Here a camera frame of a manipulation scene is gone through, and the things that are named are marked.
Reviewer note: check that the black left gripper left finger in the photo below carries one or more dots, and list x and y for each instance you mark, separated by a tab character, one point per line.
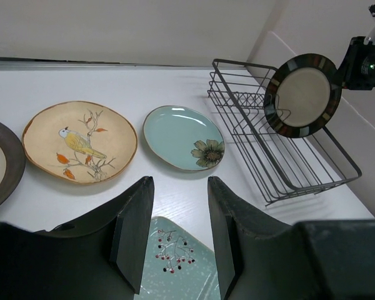
99	255

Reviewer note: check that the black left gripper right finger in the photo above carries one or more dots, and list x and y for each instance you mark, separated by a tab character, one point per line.
260	257

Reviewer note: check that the teal rectangular berry tray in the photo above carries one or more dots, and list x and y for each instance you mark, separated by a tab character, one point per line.
177	265

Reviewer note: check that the tan bird pattern plate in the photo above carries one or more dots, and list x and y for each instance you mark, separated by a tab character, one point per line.
81	142

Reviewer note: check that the brown rimmed cream plate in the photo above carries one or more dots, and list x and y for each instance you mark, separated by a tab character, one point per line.
12	162

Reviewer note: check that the teal flower plate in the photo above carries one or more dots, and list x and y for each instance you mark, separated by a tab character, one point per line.
183	138

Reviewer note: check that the dark rimmed mosaic plate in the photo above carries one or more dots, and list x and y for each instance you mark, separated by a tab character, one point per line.
300	98

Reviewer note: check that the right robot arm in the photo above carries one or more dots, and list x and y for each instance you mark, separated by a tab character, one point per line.
357	70

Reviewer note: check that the black wire dish rack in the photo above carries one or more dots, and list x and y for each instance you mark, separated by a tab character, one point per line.
279	167

